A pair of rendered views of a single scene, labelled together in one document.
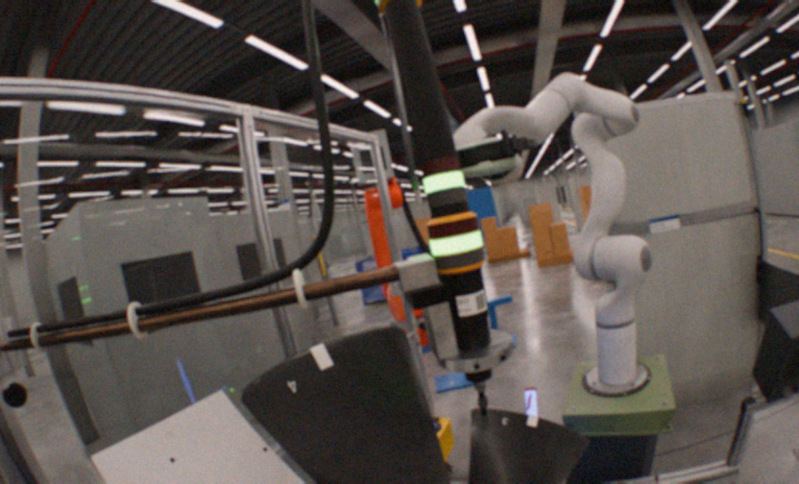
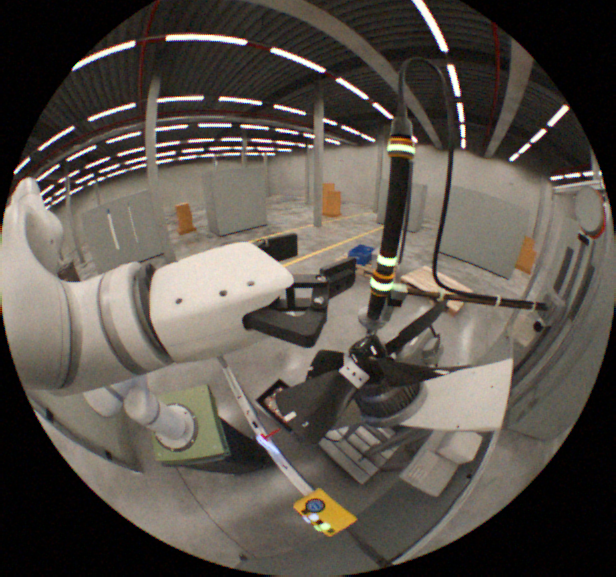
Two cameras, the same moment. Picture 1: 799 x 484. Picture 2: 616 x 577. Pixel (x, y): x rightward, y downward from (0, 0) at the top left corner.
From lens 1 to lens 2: 0.64 m
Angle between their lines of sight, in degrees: 140
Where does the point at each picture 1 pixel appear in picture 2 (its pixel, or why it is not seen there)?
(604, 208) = not seen: hidden behind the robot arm
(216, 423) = (488, 413)
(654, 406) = (205, 396)
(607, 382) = (184, 430)
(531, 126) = (49, 251)
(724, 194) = not seen: hidden behind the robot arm
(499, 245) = not seen: outside the picture
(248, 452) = (465, 418)
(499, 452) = (326, 406)
